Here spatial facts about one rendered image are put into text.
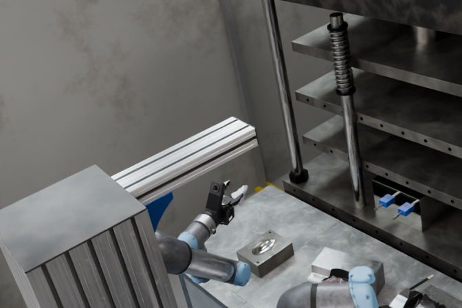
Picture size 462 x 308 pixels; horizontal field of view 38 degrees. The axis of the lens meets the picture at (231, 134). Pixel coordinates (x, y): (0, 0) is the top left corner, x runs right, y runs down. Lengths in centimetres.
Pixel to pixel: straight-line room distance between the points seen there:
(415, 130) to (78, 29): 201
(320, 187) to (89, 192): 219
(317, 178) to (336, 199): 22
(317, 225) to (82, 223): 200
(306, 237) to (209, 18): 176
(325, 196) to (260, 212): 33
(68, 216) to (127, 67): 282
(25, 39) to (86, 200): 254
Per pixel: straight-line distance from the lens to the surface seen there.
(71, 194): 142
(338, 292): 159
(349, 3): 265
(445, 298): 270
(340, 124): 346
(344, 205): 331
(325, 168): 361
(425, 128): 286
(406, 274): 288
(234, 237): 321
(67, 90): 400
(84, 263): 129
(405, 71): 277
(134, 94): 418
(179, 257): 184
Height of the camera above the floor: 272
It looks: 28 degrees down
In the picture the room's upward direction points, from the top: 13 degrees counter-clockwise
